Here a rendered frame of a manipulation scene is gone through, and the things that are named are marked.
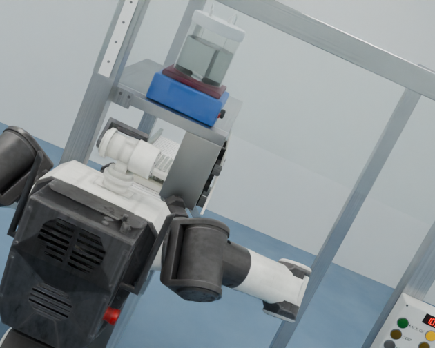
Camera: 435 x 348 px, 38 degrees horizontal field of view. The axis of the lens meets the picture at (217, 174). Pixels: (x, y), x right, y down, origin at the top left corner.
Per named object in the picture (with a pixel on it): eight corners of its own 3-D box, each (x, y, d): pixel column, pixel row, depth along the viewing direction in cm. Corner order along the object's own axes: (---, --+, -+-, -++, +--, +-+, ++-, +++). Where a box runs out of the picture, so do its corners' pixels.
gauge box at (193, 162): (192, 211, 176) (221, 147, 170) (158, 195, 176) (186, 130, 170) (204, 188, 197) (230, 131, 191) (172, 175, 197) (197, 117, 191)
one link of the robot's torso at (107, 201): (105, 402, 118) (181, 239, 108) (-61, 324, 118) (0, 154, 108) (141, 325, 147) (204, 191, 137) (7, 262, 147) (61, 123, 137)
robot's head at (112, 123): (132, 166, 124) (149, 132, 126) (92, 146, 124) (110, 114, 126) (132, 175, 130) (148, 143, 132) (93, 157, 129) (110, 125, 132)
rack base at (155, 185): (182, 203, 239) (184, 197, 239) (122, 176, 239) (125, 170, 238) (191, 184, 263) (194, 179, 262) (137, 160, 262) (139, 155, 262)
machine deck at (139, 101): (220, 150, 171) (226, 137, 170) (91, 91, 171) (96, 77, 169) (239, 112, 230) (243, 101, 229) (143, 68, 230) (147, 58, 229)
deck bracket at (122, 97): (128, 109, 170) (134, 94, 169) (110, 101, 170) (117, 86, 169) (128, 109, 171) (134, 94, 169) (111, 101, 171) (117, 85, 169)
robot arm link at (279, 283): (331, 274, 143) (259, 241, 131) (312, 330, 141) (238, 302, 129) (295, 266, 153) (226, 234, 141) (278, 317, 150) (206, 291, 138)
